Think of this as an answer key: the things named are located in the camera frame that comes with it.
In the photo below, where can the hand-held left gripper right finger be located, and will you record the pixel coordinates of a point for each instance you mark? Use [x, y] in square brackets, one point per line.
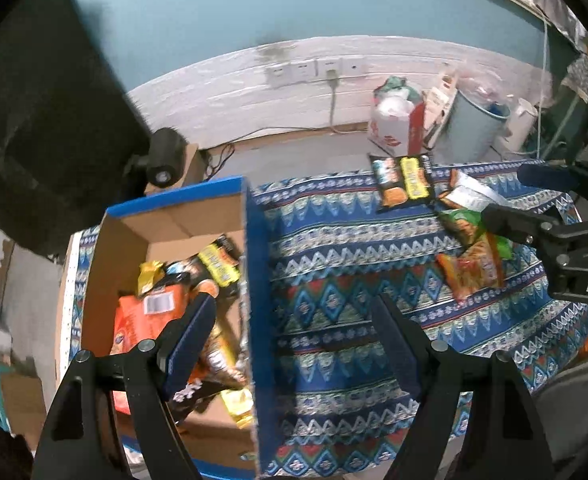
[396, 340]

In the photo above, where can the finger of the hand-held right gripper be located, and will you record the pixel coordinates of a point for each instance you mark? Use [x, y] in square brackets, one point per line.
[518, 222]
[546, 176]

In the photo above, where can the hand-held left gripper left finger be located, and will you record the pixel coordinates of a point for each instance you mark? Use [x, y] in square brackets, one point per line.
[189, 350]

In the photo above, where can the green snack packet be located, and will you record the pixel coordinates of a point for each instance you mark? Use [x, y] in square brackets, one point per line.
[461, 225]

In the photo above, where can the large orange snack packet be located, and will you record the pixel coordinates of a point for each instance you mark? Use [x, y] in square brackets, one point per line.
[134, 320]

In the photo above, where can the long yellow snack packet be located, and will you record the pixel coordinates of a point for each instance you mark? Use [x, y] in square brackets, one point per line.
[151, 277]

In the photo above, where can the small black yellow snack packet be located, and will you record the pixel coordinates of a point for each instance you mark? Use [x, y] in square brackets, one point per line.
[219, 265]

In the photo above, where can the blue-sided cardboard box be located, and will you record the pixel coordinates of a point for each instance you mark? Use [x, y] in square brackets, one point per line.
[174, 227]

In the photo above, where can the green pole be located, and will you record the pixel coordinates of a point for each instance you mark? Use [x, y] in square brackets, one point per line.
[561, 125]

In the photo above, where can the white electric kettle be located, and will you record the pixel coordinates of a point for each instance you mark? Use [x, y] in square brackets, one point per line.
[521, 125]

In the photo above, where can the white silver snack packet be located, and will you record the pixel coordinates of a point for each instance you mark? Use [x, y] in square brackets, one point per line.
[468, 195]

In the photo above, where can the red-orange noodle packet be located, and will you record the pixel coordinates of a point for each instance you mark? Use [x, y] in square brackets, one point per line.
[473, 270]

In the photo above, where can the light blue trash bin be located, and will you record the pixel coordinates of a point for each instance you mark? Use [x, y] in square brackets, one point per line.
[466, 130]

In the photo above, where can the blue patterned blanket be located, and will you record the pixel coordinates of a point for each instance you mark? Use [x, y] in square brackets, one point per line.
[334, 270]

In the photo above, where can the patterned hanging cloth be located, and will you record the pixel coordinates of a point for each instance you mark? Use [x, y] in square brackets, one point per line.
[581, 75]

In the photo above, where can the clear plastic bin liner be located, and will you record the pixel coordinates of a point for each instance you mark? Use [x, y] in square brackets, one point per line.
[478, 92]

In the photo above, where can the white paper bag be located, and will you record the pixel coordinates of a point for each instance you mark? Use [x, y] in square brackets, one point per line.
[436, 100]

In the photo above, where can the silver foil sheet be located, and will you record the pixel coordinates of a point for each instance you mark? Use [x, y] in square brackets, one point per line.
[566, 22]

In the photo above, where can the red and white shopping bag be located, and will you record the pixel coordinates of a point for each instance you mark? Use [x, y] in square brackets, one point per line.
[391, 130]

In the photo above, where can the cardboard sheet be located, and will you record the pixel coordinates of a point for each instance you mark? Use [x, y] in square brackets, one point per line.
[21, 400]

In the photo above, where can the small brown cardboard box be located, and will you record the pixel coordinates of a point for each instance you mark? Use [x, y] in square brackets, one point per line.
[191, 160]

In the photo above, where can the large black screen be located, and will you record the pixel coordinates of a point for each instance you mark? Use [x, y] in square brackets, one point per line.
[49, 110]

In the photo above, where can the black cylindrical camera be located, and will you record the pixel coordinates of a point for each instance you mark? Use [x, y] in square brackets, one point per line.
[166, 152]

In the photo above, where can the white wall outlet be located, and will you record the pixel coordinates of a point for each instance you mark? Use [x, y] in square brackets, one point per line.
[324, 64]
[302, 71]
[353, 65]
[279, 74]

